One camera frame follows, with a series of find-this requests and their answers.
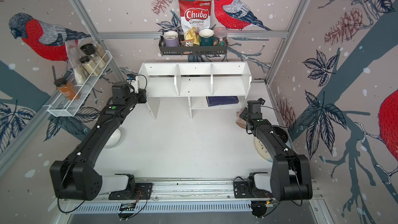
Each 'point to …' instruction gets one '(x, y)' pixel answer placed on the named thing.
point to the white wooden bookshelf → (208, 85)
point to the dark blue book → (215, 100)
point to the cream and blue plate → (262, 150)
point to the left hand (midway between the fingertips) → (147, 86)
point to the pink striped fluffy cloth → (240, 121)
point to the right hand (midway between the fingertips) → (246, 110)
